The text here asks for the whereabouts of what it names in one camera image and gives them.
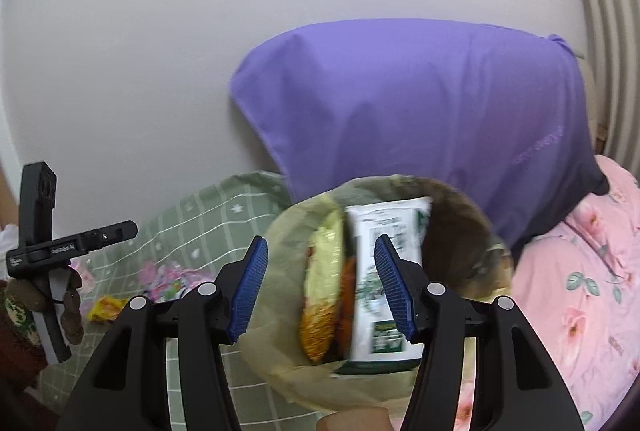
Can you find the person's left forearm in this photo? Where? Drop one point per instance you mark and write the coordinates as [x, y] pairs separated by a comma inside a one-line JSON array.
[[20, 356]]

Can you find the purple cloth cover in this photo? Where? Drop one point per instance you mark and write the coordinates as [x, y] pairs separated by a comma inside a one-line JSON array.
[[425, 121]]

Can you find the yellow dark snack wrapper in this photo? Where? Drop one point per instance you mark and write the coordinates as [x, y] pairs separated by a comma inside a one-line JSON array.
[[106, 308]]

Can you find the person's left hand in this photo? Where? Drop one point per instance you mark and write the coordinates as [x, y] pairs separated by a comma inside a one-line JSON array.
[[73, 311]]

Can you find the striped curtain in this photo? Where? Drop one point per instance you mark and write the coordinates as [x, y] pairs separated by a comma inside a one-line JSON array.
[[612, 36]]

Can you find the green white packet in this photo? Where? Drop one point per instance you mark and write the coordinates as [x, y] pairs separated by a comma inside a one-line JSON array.
[[367, 271]]

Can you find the pink floral blanket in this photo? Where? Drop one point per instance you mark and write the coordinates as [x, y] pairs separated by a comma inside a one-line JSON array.
[[575, 311]]

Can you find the pink cartoon snack packet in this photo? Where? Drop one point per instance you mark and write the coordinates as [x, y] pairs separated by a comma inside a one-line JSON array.
[[167, 283]]

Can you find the yellow bag-lined trash bin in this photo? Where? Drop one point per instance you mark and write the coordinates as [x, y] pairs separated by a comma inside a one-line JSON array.
[[280, 361]]

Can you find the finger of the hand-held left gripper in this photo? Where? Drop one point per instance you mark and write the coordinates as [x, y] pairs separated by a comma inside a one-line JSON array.
[[37, 206], [95, 236]]

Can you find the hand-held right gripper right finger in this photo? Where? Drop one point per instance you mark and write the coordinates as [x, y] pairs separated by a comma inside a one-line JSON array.
[[395, 291]]

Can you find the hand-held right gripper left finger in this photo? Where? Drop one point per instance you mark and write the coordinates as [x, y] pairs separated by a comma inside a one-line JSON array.
[[245, 291]]

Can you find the green checked tablecloth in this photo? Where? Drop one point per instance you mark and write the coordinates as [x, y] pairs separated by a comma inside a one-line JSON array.
[[190, 236]]

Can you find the yellow noodle snack packet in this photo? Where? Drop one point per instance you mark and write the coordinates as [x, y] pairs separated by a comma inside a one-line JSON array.
[[320, 271]]

